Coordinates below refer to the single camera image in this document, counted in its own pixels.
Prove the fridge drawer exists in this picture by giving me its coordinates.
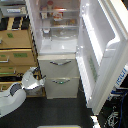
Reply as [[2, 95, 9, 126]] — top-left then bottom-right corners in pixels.
[[38, 54, 79, 78], [44, 78, 79, 99]]

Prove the wooden drawer cabinet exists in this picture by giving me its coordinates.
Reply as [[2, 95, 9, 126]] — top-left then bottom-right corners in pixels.
[[0, 16, 46, 98]]

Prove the grey box on cabinet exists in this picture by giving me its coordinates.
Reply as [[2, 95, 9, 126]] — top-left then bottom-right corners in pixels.
[[0, 5, 27, 17]]

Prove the white fridge door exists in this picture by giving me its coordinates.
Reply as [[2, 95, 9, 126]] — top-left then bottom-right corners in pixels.
[[76, 0, 128, 115]]

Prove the red capped jar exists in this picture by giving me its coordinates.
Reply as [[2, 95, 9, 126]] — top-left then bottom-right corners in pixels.
[[47, 0, 53, 10]]

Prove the bottom fridge drawer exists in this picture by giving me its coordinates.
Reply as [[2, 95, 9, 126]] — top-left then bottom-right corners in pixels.
[[44, 78, 79, 99]]

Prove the middle fridge drawer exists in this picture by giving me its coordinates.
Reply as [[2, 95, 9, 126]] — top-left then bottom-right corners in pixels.
[[38, 54, 79, 78]]

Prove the clear fridge crisper tray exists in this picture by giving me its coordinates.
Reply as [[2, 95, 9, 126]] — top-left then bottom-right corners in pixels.
[[42, 27, 78, 40]]

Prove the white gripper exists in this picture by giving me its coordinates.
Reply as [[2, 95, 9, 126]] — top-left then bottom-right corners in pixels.
[[21, 67, 46, 91]]

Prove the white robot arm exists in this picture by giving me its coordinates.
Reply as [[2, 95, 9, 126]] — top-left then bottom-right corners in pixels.
[[0, 67, 46, 118]]

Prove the white refrigerator body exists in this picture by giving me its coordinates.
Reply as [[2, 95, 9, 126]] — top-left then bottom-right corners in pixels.
[[25, 0, 80, 99]]

